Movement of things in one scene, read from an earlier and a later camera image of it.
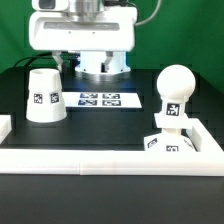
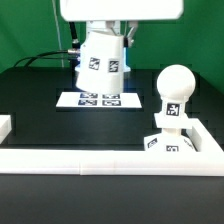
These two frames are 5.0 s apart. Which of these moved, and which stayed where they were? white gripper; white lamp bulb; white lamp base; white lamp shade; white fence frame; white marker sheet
Moved: white gripper; white lamp shade
Stayed: white fence frame; white marker sheet; white lamp bulb; white lamp base
